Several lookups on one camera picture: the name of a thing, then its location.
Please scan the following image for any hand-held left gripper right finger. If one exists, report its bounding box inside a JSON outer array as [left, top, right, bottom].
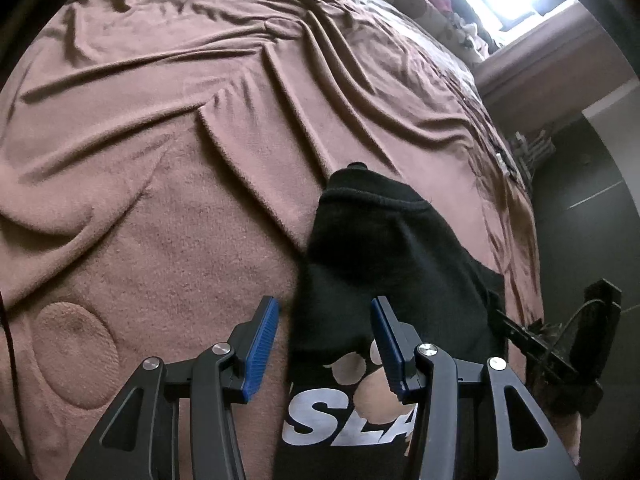
[[370, 295, 582, 480]]

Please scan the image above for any white plush toy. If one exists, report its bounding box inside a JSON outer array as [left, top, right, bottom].
[[444, 10, 488, 58]]

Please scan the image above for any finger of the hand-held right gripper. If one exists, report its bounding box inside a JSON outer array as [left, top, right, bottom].
[[495, 309, 549, 357]]

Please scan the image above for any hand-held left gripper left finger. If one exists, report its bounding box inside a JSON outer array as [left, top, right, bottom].
[[64, 296, 281, 480]]

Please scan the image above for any black bear print t-shirt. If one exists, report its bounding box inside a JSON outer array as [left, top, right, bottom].
[[272, 162, 506, 480]]

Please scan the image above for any black cable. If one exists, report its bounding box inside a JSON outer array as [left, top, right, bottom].
[[0, 287, 16, 361], [562, 297, 608, 361]]

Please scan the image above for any brown blanket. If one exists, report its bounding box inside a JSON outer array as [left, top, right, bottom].
[[0, 0, 546, 480]]

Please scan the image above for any person's right forearm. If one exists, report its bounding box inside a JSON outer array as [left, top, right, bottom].
[[552, 405, 586, 468]]

